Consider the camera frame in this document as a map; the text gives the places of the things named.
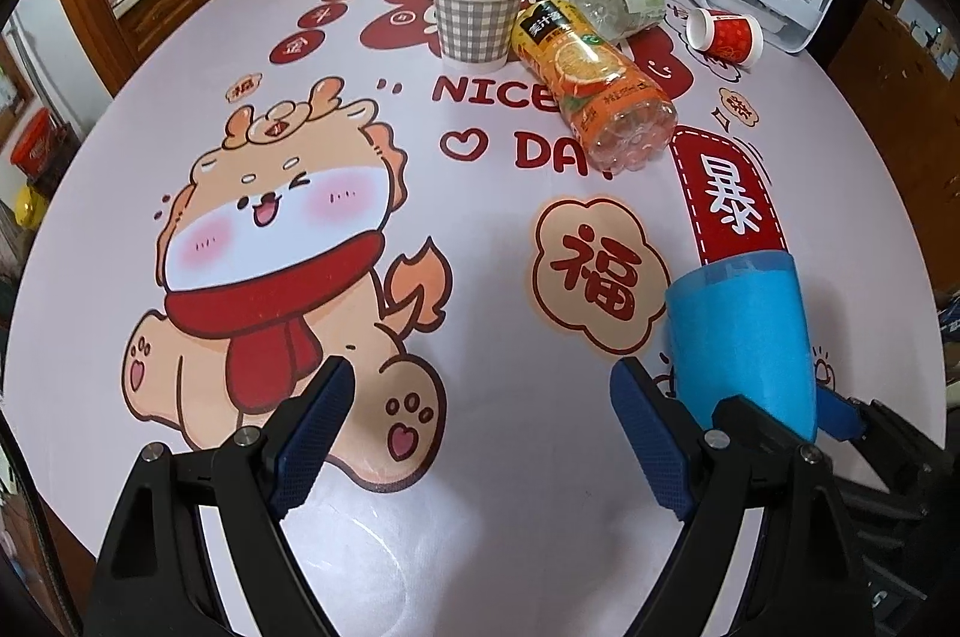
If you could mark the grey checkered paper cup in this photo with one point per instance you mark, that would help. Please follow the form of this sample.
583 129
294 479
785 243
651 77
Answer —
474 34

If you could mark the blue plastic cup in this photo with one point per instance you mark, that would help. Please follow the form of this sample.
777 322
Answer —
737 327

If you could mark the orange juice plastic bottle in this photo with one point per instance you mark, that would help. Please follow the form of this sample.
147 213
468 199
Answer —
615 111

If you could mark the cartoon printed tablecloth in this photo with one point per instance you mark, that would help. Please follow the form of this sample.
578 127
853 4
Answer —
533 517

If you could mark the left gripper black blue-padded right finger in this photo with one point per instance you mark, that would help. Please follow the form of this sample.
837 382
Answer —
807 575

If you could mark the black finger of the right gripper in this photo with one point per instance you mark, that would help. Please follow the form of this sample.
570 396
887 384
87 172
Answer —
750 425

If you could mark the red container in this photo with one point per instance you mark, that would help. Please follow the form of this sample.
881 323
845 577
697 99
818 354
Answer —
32 151

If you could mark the clear green-label plastic bottle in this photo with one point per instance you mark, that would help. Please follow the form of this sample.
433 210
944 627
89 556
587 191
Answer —
616 20

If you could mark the yellow object on floor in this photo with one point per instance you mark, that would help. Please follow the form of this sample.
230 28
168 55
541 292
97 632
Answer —
30 207

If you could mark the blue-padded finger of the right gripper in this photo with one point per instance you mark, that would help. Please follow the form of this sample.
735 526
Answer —
904 458

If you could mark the red paper cup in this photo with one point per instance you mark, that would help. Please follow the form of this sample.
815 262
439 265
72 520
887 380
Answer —
735 39

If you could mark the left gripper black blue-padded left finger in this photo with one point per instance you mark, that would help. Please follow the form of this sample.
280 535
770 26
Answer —
154 575

